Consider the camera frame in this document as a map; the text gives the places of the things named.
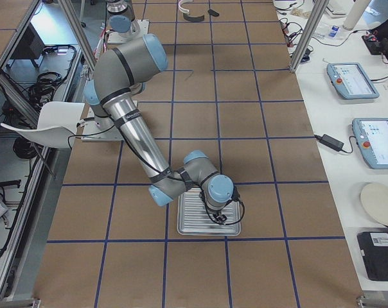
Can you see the lower blue teach pendant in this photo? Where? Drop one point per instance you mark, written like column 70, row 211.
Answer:
column 372, row 138

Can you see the white plastic chair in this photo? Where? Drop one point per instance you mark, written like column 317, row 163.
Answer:
column 57, row 121

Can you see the aluminium frame post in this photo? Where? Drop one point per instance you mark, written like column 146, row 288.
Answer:
column 309, row 29

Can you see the black laptop case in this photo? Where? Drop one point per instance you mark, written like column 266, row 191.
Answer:
column 374, row 251

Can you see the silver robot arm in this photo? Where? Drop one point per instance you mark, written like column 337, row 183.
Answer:
column 121, row 15
column 116, row 73

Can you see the ribbed metal tray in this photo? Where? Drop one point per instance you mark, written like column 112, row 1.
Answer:
column 192, row 217

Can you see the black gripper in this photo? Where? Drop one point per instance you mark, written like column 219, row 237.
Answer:
column 220, row 219

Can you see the black power adapter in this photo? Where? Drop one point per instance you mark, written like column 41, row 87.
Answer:
column 330, row 142

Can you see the olive brake shoe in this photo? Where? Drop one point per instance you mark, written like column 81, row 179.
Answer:
column 191, row 18

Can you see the black brake pad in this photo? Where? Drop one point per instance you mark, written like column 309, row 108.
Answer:
column 213, row 13

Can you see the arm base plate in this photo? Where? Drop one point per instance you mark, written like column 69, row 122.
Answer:
column 102, row 127
column 138, row 29

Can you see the blue teach pendant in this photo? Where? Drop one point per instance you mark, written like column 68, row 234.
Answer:
column 372, row 138
column 350, row 81

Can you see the upper blue teach pendant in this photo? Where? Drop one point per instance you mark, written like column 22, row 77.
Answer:
column 350, row 81

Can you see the beige round plate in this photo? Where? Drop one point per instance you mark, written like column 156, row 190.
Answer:
column 374, row 199

